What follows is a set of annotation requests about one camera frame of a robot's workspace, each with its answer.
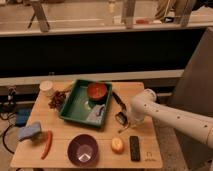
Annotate metal fork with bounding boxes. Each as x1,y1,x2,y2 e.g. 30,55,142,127
118,124,131,134

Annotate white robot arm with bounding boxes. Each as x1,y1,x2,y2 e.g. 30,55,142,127
129,89,213,149

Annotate red bowl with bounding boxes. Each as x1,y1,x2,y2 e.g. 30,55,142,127
87,82,107,101

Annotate purple bowl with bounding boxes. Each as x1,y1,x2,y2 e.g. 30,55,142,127
67,134,99,167

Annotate black brush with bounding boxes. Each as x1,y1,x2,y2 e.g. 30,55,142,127
112,92,128,126

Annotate black remote control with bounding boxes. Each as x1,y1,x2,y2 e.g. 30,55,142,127
129,136,140,161

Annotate yellow apple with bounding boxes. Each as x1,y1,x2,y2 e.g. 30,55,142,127
111,137,124,154

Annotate blue cloth in tray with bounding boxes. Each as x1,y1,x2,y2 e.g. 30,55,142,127
86,105,105,124

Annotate green plastic tray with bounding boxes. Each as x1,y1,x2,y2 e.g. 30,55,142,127
59,80,112,128

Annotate dark red grapes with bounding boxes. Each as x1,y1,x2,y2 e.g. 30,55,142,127
49,91,66,109

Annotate red chili pepper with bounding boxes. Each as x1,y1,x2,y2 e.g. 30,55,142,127
41,131,53,160

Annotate white cup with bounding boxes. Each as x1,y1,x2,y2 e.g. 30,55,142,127
39,81,54,97

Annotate blue sponge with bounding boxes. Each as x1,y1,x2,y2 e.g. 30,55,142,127
18,122,42,141

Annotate blue box beside table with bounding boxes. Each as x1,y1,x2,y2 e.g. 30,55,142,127
15,108,31,127

